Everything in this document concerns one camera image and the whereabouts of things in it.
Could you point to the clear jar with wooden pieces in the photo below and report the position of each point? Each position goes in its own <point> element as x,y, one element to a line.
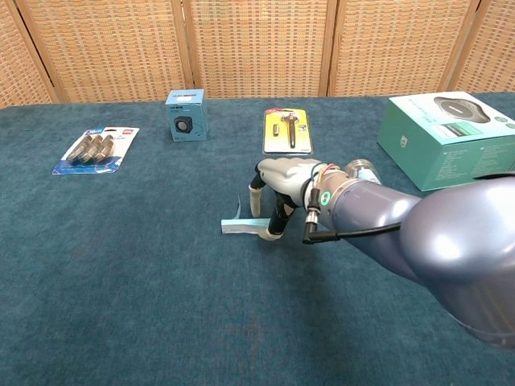
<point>361,168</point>

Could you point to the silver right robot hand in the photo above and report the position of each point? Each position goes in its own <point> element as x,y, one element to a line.
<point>287,177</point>

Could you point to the blue sticky note pad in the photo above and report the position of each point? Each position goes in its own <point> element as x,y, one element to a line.
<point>241,226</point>

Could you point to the large green product box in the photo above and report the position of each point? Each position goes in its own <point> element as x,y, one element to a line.
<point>442,157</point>

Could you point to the yellow tool blister pack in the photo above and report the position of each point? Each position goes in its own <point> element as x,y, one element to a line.
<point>287,132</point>

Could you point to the teal table cloth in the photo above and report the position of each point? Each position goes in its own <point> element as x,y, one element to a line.
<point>120,281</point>

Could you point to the small blue speaker box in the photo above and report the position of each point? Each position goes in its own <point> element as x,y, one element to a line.
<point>187,120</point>

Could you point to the woven rattan folding screen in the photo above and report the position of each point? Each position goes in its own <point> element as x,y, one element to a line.
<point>257,44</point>

